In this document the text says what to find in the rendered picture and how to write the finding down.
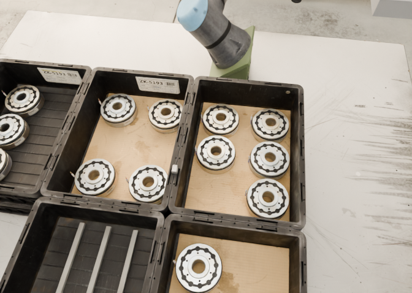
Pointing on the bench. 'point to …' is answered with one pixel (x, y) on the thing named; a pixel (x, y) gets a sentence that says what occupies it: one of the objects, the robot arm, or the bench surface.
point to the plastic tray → (391, 0)
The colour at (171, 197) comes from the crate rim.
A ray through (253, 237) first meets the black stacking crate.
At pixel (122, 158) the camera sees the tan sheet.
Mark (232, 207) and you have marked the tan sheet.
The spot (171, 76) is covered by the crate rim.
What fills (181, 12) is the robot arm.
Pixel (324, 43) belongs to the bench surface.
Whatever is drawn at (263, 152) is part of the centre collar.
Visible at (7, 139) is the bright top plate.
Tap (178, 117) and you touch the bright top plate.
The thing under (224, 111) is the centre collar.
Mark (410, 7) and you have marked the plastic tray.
